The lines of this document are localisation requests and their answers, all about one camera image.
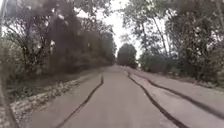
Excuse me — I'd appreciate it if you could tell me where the leaf-strewn dirt verge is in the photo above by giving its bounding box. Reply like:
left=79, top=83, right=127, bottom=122
left=0, top=68, right=108, bottom=128

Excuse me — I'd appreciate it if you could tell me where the dark round tree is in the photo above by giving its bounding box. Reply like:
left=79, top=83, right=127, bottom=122
left=116, top=42, right=139, bottom=70

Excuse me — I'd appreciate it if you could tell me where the row of trees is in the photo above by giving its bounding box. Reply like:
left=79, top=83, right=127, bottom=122
left=120, top=0, right=224, bottom=88
left=0, top=0, right=118, bottom=88

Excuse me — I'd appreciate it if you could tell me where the grey concrete road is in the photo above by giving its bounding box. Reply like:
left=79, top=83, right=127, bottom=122
left=30, top=64, right=224, bottom=128

